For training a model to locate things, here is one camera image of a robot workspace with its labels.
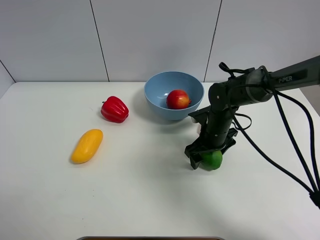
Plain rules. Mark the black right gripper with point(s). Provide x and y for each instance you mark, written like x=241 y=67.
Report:
x=217 y=135

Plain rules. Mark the green lime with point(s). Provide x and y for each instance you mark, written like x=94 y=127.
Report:
x=211 y=160

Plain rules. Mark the red apple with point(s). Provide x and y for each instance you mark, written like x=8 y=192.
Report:
x=178 y=99

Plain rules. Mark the yellow mango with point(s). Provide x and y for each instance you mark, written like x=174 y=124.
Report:
x=87 y=146

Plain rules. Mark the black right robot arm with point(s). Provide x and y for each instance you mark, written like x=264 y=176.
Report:
x=243 y=87

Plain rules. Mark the light blue plastic bowl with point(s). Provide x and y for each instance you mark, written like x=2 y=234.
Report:
x=157 y=88

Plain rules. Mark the red bell pepper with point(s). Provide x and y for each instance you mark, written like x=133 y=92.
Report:
x=114 y=110

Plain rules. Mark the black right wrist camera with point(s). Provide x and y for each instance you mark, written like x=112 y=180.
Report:
x=200 y=116

